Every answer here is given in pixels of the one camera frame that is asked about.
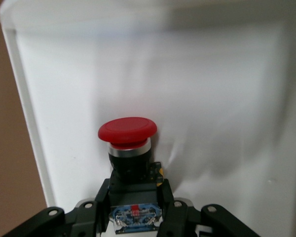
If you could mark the white bin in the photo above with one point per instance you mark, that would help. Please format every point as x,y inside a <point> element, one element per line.
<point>199,98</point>

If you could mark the brown table cover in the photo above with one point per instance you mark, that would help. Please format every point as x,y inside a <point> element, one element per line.
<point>5,123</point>

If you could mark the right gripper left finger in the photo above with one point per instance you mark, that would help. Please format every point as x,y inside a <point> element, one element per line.
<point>88,222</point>

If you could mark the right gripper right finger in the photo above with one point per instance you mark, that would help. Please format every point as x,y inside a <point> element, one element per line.
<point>182,222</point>

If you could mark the red mushroom push button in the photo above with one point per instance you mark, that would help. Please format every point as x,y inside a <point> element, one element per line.
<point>127,130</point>

